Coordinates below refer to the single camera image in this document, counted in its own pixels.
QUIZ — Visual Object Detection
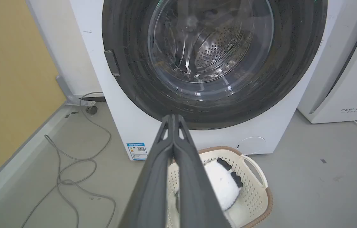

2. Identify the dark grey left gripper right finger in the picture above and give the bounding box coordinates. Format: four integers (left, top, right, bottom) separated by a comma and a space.
173, 114, 231, 228

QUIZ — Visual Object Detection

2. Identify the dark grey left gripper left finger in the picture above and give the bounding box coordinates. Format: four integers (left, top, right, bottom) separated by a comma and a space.
118, 115, 175, 228

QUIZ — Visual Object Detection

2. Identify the white front-load washing machine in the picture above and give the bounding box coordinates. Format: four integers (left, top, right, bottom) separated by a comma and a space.
68, 0, 357, 161

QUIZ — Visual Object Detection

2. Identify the round dark washing machine door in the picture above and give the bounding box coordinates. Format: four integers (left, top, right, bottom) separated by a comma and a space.
102, 0, 328, 130

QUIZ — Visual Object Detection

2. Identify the white and black plush toy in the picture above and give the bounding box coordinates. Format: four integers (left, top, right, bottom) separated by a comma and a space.
175, 157, 244, 212

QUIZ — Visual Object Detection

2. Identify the cream perforated laundry basket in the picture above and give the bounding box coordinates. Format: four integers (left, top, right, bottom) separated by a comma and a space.
166, 146, 273, 228

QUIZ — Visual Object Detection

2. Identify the grey metal partition foot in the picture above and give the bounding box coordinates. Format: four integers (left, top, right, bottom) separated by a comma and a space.
55, 75, 97, 107

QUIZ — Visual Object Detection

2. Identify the yellow partition panel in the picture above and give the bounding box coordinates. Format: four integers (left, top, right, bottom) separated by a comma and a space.
0, 0, 67, 192

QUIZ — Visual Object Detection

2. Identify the white air purifier appliance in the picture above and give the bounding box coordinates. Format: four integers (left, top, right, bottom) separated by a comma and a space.
297, 0, 357, 124

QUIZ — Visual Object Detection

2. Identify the grey power cable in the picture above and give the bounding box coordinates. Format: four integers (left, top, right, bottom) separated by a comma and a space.
21, 92, 116, 228

